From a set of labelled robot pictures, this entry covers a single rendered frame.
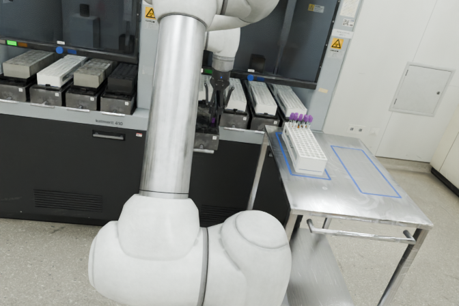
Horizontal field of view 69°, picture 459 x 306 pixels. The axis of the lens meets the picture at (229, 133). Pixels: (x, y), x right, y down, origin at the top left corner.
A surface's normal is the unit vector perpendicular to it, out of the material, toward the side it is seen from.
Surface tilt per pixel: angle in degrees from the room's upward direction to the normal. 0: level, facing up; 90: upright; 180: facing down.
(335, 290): 0
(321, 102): 90
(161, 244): 54
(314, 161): 90
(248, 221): 11
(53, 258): 0
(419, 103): 90
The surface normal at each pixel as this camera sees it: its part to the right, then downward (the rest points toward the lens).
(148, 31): 0.07, 0.44
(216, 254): -0.15, -0.63
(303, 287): 0.16, -0.89
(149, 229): 0.03, -0.20
